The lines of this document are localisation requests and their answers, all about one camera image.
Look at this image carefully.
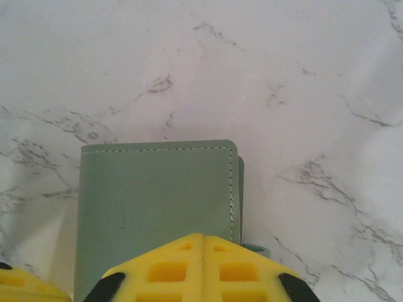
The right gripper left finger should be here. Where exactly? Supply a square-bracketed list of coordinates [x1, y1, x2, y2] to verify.
[83, 232, 205, 302]

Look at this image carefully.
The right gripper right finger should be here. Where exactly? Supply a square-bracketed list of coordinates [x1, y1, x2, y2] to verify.
[203, 234, 322, 302]

